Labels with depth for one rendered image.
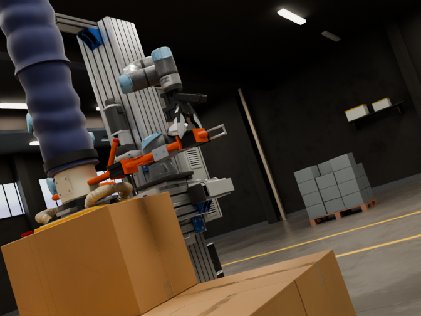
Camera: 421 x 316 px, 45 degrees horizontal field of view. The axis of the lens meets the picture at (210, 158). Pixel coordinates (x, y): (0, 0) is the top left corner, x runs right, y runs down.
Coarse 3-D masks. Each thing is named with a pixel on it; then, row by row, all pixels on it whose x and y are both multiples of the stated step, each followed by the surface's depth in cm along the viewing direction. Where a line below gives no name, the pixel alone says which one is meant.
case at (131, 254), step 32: (64, 224) 190; (96, 224) 183; (128, 224) 186; (160, 224) 203; (32, 256) 199; (64, 256) 191; (96, 256) 184; (128, 256) 180; (160, 256) 196; (32, 288) 201; (64, 288) 192; (96, 288) 185; (128, 288) 178; (160, 288) 189
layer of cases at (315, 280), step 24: (288, 264) 180; (312, 264) 163; (336, 264) 179; (192, 288) 200; (216, 288) 179; (240, 288) 162; (264, 288) 148; (288, 288) 141; (312, 288) 155; (336, 288) 172; (168, 312) 163; (192, 312) 148; (216, 312) 136; (240, 312) 126; (264, 312) 126; (288, 312) 137; (312, 312) 149; (336, 312) 165
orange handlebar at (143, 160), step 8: (200, 136) 179; (176, 144) 184; (136, 160) 193; (144, 160) 192; (152, 160) 196; (128, 168) 196; (96, 176) 205; (104, 176) 202; (88, 184) 207; (104, 184) 231; (56, 200) 220
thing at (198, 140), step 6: (186, 132) 180; (192, 132) 180; (186, 138) 181; (192, 138) 180; (198, 138) 178; (204, 138) 182; (180, 144) 182; (186, 144) 181; (192, 144) 180; (198, 144) 184
